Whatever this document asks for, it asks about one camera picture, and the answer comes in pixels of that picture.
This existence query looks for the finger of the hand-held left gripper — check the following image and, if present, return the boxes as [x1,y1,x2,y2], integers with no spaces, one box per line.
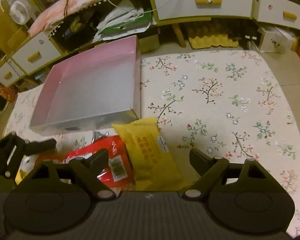
[22,139,57,156]

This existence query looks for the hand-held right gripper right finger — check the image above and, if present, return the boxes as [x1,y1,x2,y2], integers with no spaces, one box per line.
[181,148,271,200]

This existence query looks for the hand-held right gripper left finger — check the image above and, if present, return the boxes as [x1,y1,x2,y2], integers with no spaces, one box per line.
[31,149,116,201]

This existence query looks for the large red snack packet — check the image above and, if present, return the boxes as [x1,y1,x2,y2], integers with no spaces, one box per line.
[64,135,135,198]

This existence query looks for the pink cardboard box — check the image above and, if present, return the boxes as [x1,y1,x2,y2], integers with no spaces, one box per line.
[29,35,142,136]

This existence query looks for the yellow white snack packet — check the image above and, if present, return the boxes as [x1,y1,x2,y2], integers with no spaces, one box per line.
[14,154,38,184]

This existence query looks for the floral mat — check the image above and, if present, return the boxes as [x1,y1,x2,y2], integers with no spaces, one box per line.
[4,50,300,238]

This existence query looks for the red patterned bag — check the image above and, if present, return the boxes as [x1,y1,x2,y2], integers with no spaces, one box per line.
[0,82,18,112]

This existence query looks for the small white drawer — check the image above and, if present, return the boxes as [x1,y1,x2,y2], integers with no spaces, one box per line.
[0,60,25,88]

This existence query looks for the yellow egg tray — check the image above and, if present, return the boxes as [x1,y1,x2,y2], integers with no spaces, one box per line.
[189,33,240,50]

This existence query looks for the small cardboard box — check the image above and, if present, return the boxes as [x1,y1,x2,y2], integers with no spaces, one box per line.
[137,27,161,54]

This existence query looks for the stack of brown egg trays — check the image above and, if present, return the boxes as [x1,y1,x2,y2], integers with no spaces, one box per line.
[187,21,240,39]

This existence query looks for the white printed paper box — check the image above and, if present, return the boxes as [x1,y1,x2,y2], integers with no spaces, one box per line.
[257,26,296,54]

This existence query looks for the pile of white green bags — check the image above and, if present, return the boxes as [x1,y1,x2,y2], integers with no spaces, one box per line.
[96,0,153,41]

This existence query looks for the pink floral tablecloth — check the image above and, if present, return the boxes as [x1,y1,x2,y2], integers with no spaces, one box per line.
[27,0,198,37]

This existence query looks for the wide white drawer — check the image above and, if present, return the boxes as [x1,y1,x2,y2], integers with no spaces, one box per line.
[150,0,255,22]

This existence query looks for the white drawer wooden handle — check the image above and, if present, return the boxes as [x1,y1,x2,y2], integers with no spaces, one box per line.
[11,31,63,76]
[254,0,300,31]

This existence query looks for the dark thin cable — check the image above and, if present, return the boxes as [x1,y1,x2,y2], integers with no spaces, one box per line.
[63,0,78,22]

